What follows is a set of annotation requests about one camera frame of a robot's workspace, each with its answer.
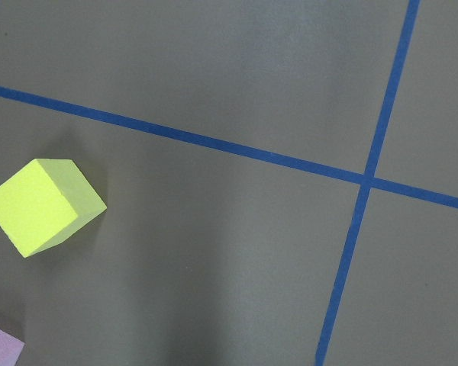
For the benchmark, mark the pink foam cube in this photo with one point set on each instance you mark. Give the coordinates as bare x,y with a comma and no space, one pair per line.
10,349

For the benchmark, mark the yellow foam cube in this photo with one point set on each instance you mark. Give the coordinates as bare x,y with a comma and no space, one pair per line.
45,203

